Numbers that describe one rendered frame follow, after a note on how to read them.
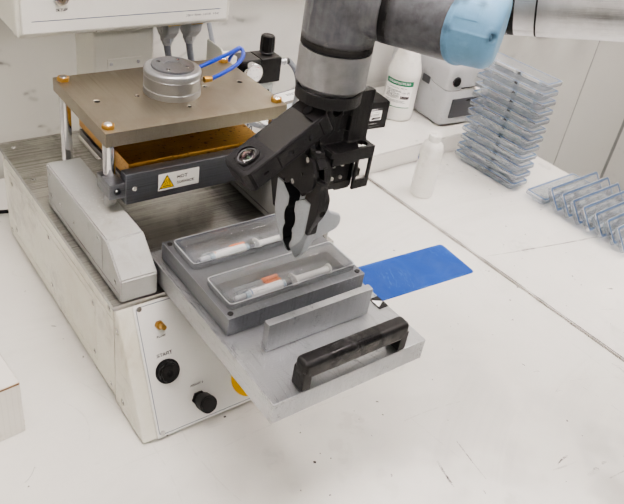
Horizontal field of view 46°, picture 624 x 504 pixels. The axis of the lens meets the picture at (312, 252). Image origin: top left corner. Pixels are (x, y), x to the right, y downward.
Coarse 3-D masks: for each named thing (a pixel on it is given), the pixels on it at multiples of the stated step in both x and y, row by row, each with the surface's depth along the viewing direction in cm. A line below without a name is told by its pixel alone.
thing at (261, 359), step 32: (160, 256) 93; (192, 320) 87; (288, 320) 81; (320, 320) 85; (352, 320) 88; (384, 320) 89; (224, 352) 82; (256, 352) 81; (288, 352) 82; (384, 352) 84; (416, 352) 88; (256, 384) 78; (288, 384) 78; (320, 384) 79; (352, 384) 83
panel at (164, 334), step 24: (144, 312) 93; (168, 312) 95; (144, 336) 93; (168, 336) 95; (192, 336) 97; (144, 360) 94; (168, 360) 95; (192, 360) 98; (216, 360) 100; (168, 384) 96; (192, 384) 98; (216, 384) 100; (168, 408) 97; (192, 408) 99; (216, 408) 101; (168, 432) 97
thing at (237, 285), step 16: (288, 256) 91; (304, 256) 92; (320, 256) 92; (336, 256) 93; (240, 272) 87; (256, 272) 88; (272, 272) 88; (288, 272) 89; (304, 272) 89; (320, 272) 90; (224, 288) 84; (240, 288) 85; (256, 288) 85; (272, 288) 86
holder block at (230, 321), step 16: (320, 240) 97; (176, 256) 90; (256, 256) 92; (272, 256) 92; (176, 272) 90; (192, 272) 87; (208, 272) 88; (352, 272) 92; (192, 288) 87; (208, 288) 85; (304, 288) 88; (320, 288) 88; (336, 288) 90; (352, 288) 92; (208, 304) 85; (256, 304) 84; (272, 304) 85; (288, 304) 86; (304, 304) 88; (224, 320) 82; (240, 320) 83; (256, 320) 84
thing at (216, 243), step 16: (240, 224) 96; (256, 224) 96; (272, 224) 97; (176, 240) 91; (192, 240) 91; (208, 240) 92; (224, 240) 92; (240, 240) 93; (256, 240) 93; (272, 240) 94; (192, 256) 89; (208, 256) 89
